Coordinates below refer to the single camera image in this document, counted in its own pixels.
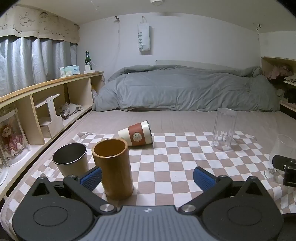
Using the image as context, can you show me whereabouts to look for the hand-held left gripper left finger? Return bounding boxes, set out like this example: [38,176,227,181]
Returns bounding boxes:
[28,167,117,215]

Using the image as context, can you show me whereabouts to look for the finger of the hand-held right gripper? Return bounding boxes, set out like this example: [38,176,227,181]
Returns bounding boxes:
[283,165,296,186]
[272,155,296,171]

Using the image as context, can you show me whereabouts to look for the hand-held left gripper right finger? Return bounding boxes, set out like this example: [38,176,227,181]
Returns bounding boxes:
[180,166,270,214]

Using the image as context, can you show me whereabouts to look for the white cup with brown sleeve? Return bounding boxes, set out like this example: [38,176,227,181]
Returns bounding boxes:
[118,120,153,147]

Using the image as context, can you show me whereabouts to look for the brown bamboo cup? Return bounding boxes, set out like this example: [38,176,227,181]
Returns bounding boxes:
[92,138,134,201]

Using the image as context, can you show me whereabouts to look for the grey metal cup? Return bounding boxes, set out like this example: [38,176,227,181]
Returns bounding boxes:
[52,143,90,178]

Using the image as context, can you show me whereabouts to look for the clear stemmed glass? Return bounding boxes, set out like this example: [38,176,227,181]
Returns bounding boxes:
[264,134,296,182]

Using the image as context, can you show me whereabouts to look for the brown white checkered cloth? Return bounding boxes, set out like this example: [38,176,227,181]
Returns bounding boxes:
[0,132,296,232]

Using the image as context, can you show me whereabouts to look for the clear glass tumbler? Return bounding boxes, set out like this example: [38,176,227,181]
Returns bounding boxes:
[212,108,237,151]

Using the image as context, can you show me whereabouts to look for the dark clothes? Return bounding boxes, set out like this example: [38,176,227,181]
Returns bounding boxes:
[276,88,296,105]

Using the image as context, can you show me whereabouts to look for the small wooden stand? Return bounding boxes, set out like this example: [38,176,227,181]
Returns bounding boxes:
[35,94,64,138]

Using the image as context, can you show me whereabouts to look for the grey crumpled cloth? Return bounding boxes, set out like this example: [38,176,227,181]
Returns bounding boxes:
[57,102,84,120]

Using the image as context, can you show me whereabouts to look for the wooden bedside shelf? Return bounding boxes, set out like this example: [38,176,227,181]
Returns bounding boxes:
[0,71,104,200]

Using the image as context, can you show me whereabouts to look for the lion plush toy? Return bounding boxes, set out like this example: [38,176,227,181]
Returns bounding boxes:
[1,125,26,159]

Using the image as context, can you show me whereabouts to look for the grey duvet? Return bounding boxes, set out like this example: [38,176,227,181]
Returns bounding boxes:
[92,65,281,113]

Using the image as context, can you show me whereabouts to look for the pink crumpled clothes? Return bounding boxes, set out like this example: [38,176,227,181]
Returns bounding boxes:
[266,64,295,80]

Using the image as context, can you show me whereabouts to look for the plush toy in bag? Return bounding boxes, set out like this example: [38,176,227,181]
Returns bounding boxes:
[0,108,31,168]

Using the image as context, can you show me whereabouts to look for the tissue box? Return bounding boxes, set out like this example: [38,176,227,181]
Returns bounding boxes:
[59,66,80,78]

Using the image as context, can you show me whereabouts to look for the grey curtain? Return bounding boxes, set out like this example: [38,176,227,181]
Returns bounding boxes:
[0,36,78,98]

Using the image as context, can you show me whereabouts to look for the white hanging fabric bag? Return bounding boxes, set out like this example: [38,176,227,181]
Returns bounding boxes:
[137,16,151,55]

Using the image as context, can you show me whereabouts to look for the beige printed valance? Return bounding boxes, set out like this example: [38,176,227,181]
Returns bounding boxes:
[0,5,80,44]

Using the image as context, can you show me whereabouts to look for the wooden wall shelf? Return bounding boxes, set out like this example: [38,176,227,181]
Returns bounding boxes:
[261,56,296,112]

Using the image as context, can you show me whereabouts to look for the white cable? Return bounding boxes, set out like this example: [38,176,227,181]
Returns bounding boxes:
[91,21,121,68]

